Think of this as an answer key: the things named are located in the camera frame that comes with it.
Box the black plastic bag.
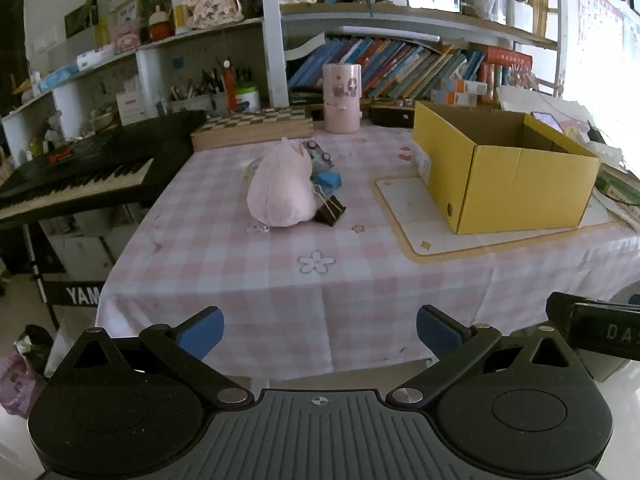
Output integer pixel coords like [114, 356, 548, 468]
[15, 325, 53, 361]

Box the wooden chess board box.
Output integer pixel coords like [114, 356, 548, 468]
[190, 105, 315, 152]

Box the white storage container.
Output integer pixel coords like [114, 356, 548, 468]
[506, 0, 533, 31]

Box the red white round jar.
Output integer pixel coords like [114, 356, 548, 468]
[149, 6, 173, 43]

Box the dark brown box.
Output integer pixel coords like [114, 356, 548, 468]
[369, 102, 416, 128]

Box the pile of white papers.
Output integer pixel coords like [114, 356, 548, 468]
[497, 85, 640, 161]

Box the white jar green lid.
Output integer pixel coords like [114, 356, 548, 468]
[234, 85, 262, 112]

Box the white shelf unit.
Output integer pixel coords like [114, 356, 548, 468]
[0, 0, 566, 161]

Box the pink plastic bag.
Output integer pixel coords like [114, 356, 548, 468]
[0, 352, 46, 418]

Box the white blue flat box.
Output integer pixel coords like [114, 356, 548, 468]
[77, 50, 116, 71]

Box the black keyboard piano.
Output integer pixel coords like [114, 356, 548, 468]
[0, 110, 207, 223]

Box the pen organiser with pens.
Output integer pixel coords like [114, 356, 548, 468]
[170, 67, 226, 113]

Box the red book box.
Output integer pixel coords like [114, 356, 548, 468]
[486, 46, 533, 86]

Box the white card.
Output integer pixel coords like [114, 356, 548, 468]
[116, 91, 147, 126]

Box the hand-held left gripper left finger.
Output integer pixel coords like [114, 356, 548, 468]
[47, 306, 253, 408]

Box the slim red bottle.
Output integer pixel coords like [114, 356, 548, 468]
[224, 60, 237, 112]

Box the pink cylinder container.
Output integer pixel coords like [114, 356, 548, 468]
[321, 63, 363, 133]

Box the white desk mat orange border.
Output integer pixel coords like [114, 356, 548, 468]
[370, 175, 631, 263]

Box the wall chart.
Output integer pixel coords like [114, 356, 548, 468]
[575, 0, 626, 91]

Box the green book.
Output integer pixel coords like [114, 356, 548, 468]
[597, 167, 640, 201]

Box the long row of books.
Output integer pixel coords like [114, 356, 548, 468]
[286, 36, 488, 101]

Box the black smartphone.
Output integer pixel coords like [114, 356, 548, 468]
[531, 111, 563, 133]

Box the yellow cardboard box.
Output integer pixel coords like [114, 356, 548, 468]
[411, 101, 602, 236]

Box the pink plush toy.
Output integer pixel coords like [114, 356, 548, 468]
[247, 137, 318, 228]

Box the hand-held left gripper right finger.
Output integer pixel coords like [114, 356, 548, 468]
[386, 305, 593, 408]

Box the black keyboard stand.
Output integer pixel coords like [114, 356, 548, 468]
[22, 220, 116, 331]

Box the black binder clip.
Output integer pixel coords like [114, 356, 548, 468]
[312, 185, 347, 226]

